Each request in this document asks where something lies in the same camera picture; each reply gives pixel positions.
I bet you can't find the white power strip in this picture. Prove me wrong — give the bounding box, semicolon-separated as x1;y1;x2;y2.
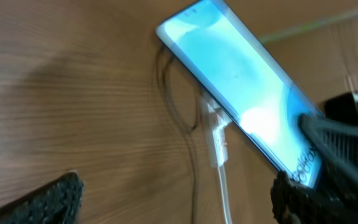
200;92;232;170

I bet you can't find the black USB charging cable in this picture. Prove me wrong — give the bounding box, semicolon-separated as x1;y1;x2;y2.
152;43;203;224

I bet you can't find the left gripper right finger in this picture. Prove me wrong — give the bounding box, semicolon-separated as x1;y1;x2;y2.
270;114;358;224

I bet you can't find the Samsung Galaxy smartphone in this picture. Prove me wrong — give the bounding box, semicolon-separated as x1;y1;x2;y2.
156;0;322;188

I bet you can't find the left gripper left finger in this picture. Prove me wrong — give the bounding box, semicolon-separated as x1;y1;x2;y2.
0;171;84;224

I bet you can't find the cardboard backdrop panel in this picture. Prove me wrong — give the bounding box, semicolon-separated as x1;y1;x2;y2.
227;0;358;44

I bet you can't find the white power strip cord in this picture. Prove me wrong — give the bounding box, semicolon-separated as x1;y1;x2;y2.
216;164;233;224

